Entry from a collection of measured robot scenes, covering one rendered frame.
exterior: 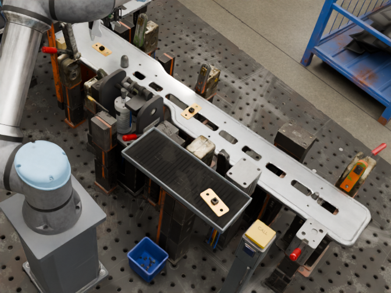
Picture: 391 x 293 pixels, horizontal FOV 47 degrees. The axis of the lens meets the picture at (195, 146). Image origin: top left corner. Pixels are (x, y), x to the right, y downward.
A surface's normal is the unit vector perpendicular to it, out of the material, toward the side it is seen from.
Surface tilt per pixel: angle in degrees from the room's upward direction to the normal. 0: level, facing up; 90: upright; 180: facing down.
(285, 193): 0
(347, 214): 0
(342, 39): 0
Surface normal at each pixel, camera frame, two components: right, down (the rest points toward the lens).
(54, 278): -0.05, 0.77
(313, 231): 0.13, -0.63
